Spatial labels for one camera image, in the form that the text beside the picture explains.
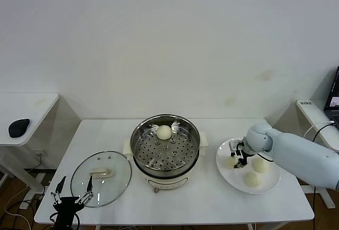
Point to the round glass pot lid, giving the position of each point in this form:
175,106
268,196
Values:
114,161

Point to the white round plate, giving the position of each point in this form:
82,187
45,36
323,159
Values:
227,181

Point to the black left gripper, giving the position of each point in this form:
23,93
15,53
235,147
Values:
66,207

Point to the stainless steel steamer basket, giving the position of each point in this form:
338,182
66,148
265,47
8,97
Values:
180,153

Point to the white steamed baozi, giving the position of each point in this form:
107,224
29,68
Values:
252,179
229,163
261,166
163,132

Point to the dark open laptop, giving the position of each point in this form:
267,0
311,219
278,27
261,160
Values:
334,95

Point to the small printed label sticker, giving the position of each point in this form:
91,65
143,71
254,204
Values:
306,103

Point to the white floor power strip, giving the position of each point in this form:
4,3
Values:
23,205

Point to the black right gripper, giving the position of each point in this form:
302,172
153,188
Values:
245,150

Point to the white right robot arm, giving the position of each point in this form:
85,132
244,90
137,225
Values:
291,148

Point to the white side table with mouse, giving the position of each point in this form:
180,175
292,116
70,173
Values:
26,105

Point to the black computer mouse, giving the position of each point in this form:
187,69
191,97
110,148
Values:
19,128

